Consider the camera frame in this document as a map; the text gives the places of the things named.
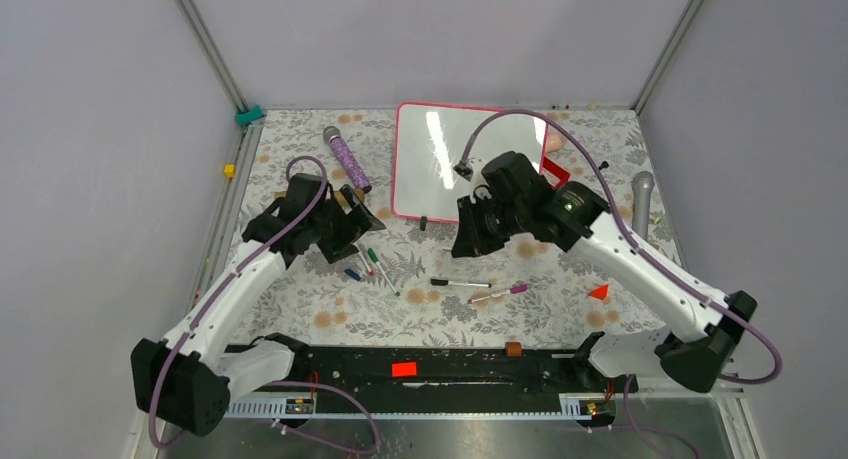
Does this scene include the green corner clamp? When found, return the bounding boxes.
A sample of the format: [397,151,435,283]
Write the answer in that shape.
[235,105,265,127]

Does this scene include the orange triangle block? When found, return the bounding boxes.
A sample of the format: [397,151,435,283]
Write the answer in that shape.
[587,284,610,301]

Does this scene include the purple glitter microphone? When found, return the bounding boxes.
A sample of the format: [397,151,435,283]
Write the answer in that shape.
[322,126,372,193]

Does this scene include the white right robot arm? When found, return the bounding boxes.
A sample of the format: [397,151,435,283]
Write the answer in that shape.
[451,151,757,393]

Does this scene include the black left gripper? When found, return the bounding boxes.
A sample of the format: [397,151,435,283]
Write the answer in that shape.
[308,185,384,262]

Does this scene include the brown small block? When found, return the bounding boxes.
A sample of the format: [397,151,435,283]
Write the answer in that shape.
[504,341,523,357]

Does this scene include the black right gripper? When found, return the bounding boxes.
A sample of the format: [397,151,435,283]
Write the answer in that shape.
[453,190,529,257]

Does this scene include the floral patterned mat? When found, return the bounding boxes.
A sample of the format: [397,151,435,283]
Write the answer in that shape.
[232,110,662,348]

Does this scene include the black capped marker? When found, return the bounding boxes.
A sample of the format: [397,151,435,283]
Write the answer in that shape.
[430,278,492,289]

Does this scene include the red capped marker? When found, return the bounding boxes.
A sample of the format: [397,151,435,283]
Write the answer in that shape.
[356,244,376,276]

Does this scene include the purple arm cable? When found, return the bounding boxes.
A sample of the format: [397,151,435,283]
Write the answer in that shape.
[457,108,784,459]
[146,155,386,457]

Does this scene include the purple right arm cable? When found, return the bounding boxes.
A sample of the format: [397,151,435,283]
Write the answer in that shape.
[457,108,784,459]

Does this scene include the pink framed whiteboard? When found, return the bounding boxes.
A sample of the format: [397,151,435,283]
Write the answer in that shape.
[391,102,549,223]

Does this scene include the blue marker cap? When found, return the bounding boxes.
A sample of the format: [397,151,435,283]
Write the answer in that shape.
[344,269,362,282]

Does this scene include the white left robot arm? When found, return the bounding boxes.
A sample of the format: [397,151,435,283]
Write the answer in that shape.
[130,173,385,437]

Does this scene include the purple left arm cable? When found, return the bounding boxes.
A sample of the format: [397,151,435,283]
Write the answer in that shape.
[146,155,386,457]

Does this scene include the purple capped marker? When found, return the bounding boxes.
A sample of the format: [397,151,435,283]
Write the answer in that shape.
[467,284,530,304]

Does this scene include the red tape label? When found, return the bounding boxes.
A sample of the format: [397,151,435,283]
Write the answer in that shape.
[390,361,418,378]

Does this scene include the green capped marker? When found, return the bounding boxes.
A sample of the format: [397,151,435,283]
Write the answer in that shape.
[367,248,400,297]

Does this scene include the silver toy microphone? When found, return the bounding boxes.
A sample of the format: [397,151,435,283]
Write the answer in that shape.
[631,171,655,240]

